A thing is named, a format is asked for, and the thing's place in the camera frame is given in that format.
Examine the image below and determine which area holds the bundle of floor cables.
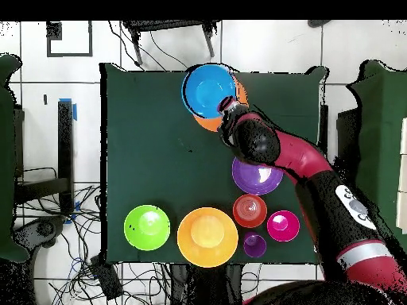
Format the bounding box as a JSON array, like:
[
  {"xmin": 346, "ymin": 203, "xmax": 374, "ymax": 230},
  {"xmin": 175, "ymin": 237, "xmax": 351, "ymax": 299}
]
[{"xmin": 15, "ymin": 166, "xmax": 172, "ymax": 305}]

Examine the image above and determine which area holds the black power strip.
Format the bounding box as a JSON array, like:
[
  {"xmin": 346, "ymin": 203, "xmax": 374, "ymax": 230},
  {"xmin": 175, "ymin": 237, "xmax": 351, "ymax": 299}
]
[{"xmin": 89, "ymin": 255, "xmax": 124, "ymax": 301}]

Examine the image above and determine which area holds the dark green tablecloth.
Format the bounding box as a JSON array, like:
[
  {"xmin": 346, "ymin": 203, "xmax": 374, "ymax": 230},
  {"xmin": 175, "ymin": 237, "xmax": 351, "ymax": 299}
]
[{"xmin": 99, "ymin": 62, "xmax": 328, "ymax": 266}]

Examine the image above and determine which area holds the opaque blue bowl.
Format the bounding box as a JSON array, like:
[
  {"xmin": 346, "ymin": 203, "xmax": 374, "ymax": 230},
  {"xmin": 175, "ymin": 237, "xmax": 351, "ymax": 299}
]
[{"xmin": 180, "ymin": 63, "xmax": 238, "ymax": 119}]

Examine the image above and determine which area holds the neighbouring green table cloth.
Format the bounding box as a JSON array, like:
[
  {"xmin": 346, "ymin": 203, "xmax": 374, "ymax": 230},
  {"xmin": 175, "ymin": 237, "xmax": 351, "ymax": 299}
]
[
  {"xmin": 344, "ymin": 60, "xmax": 407, "ymax": 255},
  {"xmin": 0, "ymin": 53, "xmax": 31, "ymax": 263}
]

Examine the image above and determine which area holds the wide purple bowl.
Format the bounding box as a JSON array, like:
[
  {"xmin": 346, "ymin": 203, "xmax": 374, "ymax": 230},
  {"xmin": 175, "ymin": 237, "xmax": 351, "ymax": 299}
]
[{"xmin": 231, "ymin": 156, "xmax": 285, "ymax": 196}]

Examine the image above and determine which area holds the pink bowl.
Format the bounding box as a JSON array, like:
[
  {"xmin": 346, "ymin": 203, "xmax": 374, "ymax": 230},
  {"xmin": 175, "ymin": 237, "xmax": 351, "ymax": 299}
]
[{"xmin": 266, "ymin": 210, "xmax": 300, "ymax": 243}]

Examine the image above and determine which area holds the green bowl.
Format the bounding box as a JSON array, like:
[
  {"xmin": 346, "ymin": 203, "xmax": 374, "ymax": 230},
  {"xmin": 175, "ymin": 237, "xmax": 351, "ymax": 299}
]
[{"xmin": 123, "ymin": 204, "xmax": 172, "ymax": 252}]

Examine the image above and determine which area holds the small red-orange bowl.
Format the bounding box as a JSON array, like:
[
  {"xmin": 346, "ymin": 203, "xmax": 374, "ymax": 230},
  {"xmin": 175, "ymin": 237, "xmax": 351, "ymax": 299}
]
[{"xmin": 232, "ymin": 193, "xmax": 269, "ymax": 230}]

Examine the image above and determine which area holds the black beam with blue tape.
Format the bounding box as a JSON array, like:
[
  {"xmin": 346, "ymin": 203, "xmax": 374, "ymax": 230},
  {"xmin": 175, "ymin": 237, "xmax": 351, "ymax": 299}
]
[{"xmin": 14, "ymin": 98, "xmax": 78, "ymax": 217}]

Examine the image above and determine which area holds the large orange bowl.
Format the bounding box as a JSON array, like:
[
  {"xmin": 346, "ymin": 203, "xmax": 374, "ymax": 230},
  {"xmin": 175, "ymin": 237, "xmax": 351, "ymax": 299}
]
[
  {"xmin": 192, "ymin": 74, "xmax": 250, "ymax": 133},
  {"xmin": 176, "ymin": 207, "xmax": 239, "ymax": 268}
]

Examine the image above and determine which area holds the grey pedestal foot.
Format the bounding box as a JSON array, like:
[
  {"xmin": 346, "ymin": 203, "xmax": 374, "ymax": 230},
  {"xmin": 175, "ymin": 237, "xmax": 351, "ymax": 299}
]
[{"xmin": 12, "ymin": 215, "xmax": 68, "ymax": 255}]

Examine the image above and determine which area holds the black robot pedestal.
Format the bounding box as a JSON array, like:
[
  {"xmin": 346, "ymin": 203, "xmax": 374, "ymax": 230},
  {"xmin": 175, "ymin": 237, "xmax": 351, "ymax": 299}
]
[{"xmin": 168, "ymin": 263, "xmax": 246, "ymax": 305}]

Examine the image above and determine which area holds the purple cup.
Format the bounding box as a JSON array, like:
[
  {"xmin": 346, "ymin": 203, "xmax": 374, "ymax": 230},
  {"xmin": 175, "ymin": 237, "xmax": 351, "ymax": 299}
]
[{"xmin": 242, "ymin": 230, "xmax": 268, "ymax": 259}]

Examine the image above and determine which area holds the black metal stand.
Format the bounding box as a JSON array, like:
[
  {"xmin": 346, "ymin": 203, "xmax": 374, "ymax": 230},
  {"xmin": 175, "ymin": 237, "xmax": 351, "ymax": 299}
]
[{"xmin": 122, "ymin": 20, "xmax": 220, "ymax": 66}]

